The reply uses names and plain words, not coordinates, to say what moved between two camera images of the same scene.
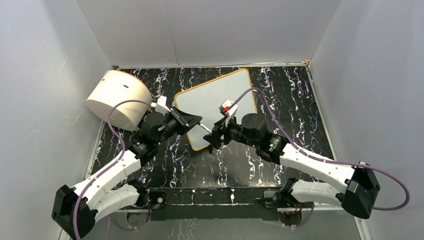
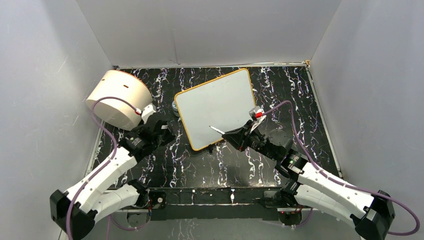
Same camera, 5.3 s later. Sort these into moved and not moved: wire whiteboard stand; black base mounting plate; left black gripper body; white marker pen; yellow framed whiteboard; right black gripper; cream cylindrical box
Moved: left black gripper body; right black gripper; white marker pen
Not moved: black base mounting plate; cream cylindrical box; yellow framed whiteboard; wire whiteboard stand
